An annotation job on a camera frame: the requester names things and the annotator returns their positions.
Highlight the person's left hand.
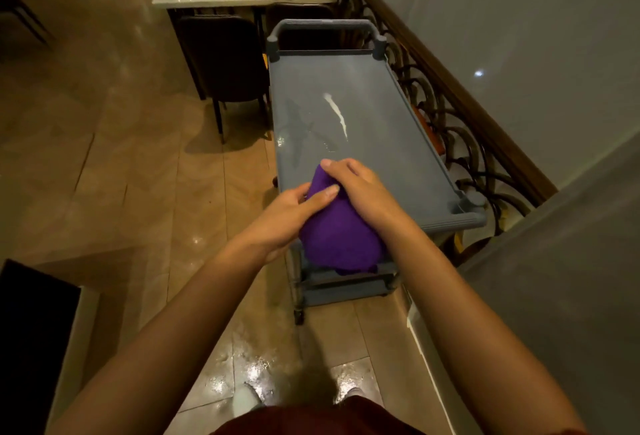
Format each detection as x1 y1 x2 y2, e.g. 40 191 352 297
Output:
239 182 341 266

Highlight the person's right hand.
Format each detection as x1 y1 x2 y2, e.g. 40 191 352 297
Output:
320 158 407 235

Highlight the purple cleaning cloth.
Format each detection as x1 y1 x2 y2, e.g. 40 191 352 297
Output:
299 164 387 275

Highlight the person's right forearm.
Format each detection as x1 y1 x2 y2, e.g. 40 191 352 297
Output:
381 220 588 435

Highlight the person's left forearm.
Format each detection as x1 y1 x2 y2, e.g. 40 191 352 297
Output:
47 237 266 435

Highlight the grey plastic service cart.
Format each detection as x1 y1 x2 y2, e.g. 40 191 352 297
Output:
265 19 488 325

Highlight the wrought iron wooden railing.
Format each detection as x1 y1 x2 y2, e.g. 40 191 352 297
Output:
312 0 559 266

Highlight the dark brown chair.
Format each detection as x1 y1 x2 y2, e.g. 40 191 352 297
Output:
175 15 271 145

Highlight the dark red garment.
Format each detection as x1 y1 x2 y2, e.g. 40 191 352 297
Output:
212 396 426 435

